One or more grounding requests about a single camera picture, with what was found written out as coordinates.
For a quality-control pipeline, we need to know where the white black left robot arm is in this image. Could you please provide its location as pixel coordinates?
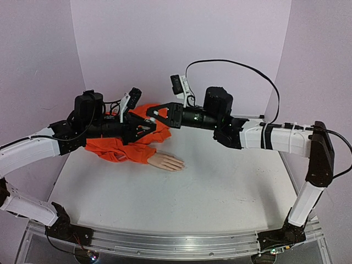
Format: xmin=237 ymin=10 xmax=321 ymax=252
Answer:
xmin=1 ymin=88 xmax=156 ymax=245

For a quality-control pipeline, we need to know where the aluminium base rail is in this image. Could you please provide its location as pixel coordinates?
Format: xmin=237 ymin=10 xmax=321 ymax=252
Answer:
xmin=16 ymin=218 xmax=332 ymax=263

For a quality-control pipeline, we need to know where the clear nail polish bottle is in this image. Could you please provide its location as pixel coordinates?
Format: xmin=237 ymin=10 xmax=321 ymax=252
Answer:
xmin=142 ymin=116 xmax=159 ymax=132

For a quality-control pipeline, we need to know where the mannequin hand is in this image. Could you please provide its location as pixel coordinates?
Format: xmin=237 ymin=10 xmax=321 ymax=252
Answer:
xmin=147 ymin=152 xmax=185 ymax=172

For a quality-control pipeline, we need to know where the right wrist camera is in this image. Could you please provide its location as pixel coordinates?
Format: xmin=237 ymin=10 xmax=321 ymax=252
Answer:
xmin=170 ymin=75 xmax=196 ymax=107

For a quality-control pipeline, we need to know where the orange sweatshirt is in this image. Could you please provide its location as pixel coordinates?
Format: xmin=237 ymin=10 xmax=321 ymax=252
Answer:
xmin=85 ymin=121 xmax=172 ymax=167

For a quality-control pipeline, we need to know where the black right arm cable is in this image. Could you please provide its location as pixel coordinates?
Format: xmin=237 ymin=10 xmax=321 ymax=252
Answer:
xmin=185 ymin=59 xmax=352 ymax=179

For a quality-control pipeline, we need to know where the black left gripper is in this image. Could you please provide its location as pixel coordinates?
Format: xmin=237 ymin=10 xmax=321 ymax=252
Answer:
xmin=86 ymin=111 xmax=158 ymax=145

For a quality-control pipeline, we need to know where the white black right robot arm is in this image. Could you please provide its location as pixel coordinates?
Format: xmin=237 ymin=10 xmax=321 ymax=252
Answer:
xmin=146 ymin=87 xmax=334 ymax=252

